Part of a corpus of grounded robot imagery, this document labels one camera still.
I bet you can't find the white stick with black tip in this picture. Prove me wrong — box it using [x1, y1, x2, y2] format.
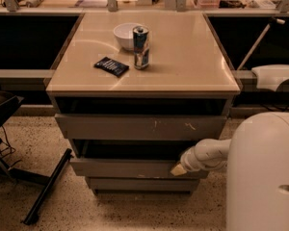
[237, 17, 285, 70]

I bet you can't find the white curved plastic cover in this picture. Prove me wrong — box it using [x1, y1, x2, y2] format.
[251, 64, 289, 91]

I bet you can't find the white bowl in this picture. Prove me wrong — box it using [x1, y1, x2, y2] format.
[113, 22, 139, 50]

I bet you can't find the dark blue snack packet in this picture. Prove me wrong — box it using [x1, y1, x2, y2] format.
[93, 57, 129, 77]

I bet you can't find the grey drawer cabinet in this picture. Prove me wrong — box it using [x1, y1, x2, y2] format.
[47, 11, 240, 181]

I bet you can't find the grey bottom drawer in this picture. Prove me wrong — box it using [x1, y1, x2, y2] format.
[85, 177, 199, 193]

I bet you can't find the blue silver drink can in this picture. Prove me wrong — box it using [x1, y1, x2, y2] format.
[133, 26, 149, 69]

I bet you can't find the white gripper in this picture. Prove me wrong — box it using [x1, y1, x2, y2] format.
[171, 145, 203, 176]

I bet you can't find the black stand with legs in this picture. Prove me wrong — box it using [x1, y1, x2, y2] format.
[0, 88, 74, 226]

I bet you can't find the grey drawer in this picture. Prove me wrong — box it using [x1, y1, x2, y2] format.
[85, 177, 199, 193]
[70, 141, 196, 179]
[55, 114, 226, 141]

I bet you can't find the grey top drawer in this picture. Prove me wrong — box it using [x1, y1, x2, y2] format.
[55, 114, 226, 141]

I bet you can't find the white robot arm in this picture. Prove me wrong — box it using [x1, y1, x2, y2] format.
[171, 112, 289, 231]

